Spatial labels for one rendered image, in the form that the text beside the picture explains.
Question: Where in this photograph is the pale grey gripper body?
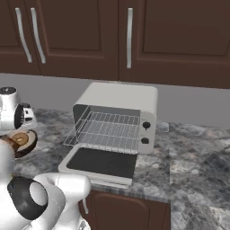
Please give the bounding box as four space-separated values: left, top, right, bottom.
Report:
0 120 39 135

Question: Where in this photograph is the tan round bread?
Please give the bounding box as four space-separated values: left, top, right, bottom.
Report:
8 131 30 148

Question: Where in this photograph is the dark brown wooden bowl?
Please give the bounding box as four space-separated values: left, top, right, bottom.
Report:
0 128 39 159

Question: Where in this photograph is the toaster oven door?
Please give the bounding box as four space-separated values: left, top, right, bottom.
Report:
57 146 138 190

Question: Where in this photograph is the white toaster oven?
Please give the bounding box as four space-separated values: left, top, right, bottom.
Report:
72 82 159 155

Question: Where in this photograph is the dark brown base cupboard door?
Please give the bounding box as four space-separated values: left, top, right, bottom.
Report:
78 189 172 230

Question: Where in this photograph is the wire oven rack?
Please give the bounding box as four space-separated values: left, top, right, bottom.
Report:
63 111 141 155

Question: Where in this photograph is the silver base cupboard handle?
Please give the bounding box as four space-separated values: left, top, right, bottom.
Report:
82 197 90 216

